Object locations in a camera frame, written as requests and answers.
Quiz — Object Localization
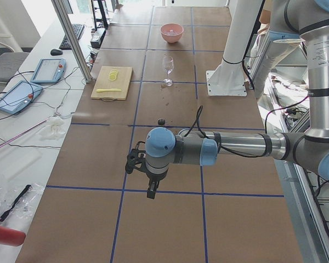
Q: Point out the lemon slices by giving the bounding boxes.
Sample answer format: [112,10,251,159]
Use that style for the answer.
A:
[108,68,118,82]

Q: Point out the bamboo cutting board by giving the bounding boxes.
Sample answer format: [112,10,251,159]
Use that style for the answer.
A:
[90,66,133,100]

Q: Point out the near teach pendant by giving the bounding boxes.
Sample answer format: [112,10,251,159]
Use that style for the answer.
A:
[0,81,43,115]

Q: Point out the clear plastic bag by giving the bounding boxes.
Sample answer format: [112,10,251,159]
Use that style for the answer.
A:
[0,179,46,225]

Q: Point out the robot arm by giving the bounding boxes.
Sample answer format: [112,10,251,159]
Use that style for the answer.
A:
[141,1,329,199]

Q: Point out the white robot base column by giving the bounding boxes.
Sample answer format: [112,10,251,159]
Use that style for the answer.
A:
[206,0,264,96]

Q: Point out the teach pendant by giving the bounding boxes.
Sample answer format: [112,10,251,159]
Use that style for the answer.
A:
[31,59,66,85]
[0,81,43,115]

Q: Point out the pink bowl of ice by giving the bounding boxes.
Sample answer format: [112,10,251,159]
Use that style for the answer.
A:
[160,23,184,43]

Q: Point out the grey office chair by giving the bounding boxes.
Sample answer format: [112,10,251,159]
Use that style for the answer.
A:
[0,52,29,83]

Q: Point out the far teach pendant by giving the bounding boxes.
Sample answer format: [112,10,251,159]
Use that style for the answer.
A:
[31,59,66,85]

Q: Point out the clear wine glass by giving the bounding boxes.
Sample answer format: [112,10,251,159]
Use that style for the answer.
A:
[162,56,174,86]

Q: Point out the aluminium frame post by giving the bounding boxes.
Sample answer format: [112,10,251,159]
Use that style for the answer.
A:
[51,0,92,83]

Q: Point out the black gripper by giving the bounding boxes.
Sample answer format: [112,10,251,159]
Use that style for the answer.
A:
[146,164,165,199]

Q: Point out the yellow plastic knife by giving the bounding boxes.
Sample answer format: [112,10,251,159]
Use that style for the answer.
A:
[96,88,122,93]

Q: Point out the red bottle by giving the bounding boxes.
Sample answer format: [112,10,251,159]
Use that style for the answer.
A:
[0,226,26,247]

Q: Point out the black computer mouse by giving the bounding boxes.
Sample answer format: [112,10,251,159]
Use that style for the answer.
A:
[50,49,63,56]

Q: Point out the brown paper table mat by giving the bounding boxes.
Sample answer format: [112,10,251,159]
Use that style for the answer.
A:
[17,5,303,262]

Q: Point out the white crumpled cloth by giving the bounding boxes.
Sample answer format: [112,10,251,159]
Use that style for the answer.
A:
[38,117,66,140]

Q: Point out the black keyboard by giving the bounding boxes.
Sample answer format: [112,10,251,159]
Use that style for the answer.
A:
[59,24,86,50]

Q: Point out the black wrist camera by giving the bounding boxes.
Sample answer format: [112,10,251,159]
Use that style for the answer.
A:
[125,141,147,174]

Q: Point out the metal rod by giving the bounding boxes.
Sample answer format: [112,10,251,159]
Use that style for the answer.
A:
[0,117,50,148]

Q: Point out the black power box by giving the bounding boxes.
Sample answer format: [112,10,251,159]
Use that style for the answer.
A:
[90,28,106,49]

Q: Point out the steel double jigger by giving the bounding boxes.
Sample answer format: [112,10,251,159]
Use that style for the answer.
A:
[157,118,166,126]

